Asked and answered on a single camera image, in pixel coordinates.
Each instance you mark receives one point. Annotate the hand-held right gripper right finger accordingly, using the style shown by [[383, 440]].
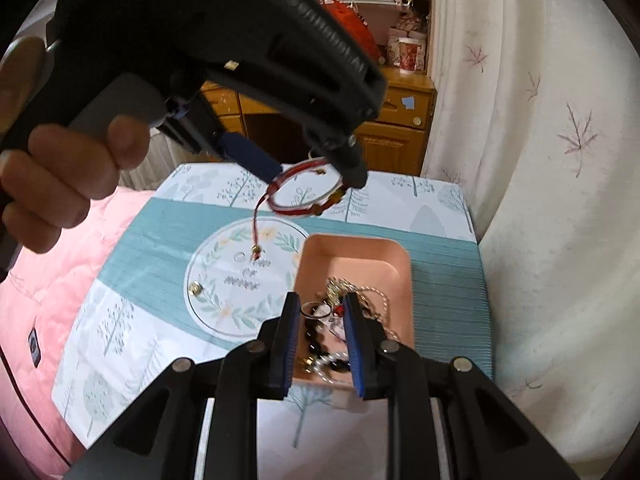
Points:
[[357, 345]]

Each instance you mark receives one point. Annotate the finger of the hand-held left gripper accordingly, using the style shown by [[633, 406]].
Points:
[[245, 152], [345, 160]]

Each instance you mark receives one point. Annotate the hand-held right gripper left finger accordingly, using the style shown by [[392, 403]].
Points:
[[282, 345]]

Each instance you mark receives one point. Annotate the pink plastic tray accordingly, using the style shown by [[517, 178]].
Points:
[[350, 260]]

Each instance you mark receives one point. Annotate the person's left hand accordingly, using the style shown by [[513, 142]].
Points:
[[65, 175]]

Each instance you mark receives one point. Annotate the wooden desk with drawers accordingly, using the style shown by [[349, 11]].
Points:
[[395, 145]]

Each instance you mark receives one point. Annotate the small gold flower brooch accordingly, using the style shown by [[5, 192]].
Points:
[[194, 288]]

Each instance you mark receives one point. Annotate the red and white cup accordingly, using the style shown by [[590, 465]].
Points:
[[407, 55]]

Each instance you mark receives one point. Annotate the red plastic bag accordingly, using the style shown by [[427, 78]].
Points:
[[360, 30]]

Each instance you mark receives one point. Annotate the tree print tablecloth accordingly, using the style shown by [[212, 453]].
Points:
[[150, 260]]

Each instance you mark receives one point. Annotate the white plastic storage box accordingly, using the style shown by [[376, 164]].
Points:
[[370, 10]]

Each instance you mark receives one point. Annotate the wooden desk shelf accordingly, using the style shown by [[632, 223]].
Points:
[[431, 20]]

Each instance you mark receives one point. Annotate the white leaf print curtain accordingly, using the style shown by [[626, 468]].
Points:
[[550, 210]]

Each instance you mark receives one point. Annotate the pink blanket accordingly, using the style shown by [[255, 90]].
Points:
[[35, 320]]

